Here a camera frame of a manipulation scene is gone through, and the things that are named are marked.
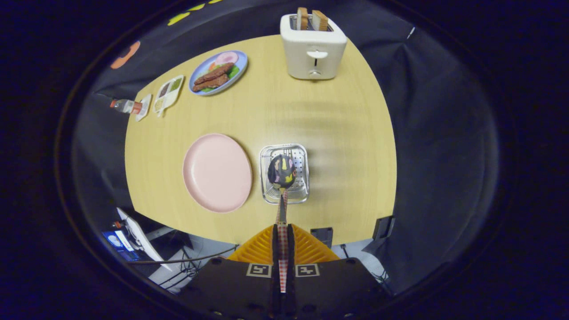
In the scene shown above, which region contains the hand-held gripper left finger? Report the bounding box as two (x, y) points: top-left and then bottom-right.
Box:
(178, 224), (280, 320)

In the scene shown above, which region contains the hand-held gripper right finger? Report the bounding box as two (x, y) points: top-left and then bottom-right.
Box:
(288, 224), (392, 320)

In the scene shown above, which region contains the spoon with checked handle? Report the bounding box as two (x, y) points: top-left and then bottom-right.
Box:
(268, 154), (297, 294)

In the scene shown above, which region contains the black table clamp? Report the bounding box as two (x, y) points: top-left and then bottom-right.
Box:
(310, 227), (334, 248)
(373, 216), (395, 240)

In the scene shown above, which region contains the pink plate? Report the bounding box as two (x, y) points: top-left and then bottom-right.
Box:
(182, 133), (253, 213)

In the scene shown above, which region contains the white flat panel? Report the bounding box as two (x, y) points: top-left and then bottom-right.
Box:
(116, 208), (172, 272)

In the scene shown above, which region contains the blue lit screen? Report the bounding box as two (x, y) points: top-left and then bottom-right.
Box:
(101, 230), (142, 262)

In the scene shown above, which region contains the brown sausage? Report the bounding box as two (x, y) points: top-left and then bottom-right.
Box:
(194, 62), (235, 85)
(192, 73), (229, 92)

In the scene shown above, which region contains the white condiment tray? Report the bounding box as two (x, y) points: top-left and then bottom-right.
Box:
(153, 75), (184, 117)

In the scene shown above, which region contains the white square coaster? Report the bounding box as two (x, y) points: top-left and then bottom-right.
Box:
(136, 93), (152, 122)

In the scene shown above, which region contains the blue plate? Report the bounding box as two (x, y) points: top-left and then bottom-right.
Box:
(188, 50), (248, 96)

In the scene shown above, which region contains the clear bottle red label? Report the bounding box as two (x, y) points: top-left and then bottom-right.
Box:
(110, 99), (143, 115)

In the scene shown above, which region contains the white toaster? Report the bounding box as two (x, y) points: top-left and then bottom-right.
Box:
(280, 13), (348, 80)

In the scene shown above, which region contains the metal wire basket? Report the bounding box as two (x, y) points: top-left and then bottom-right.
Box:
(260, 143), (309, 205)

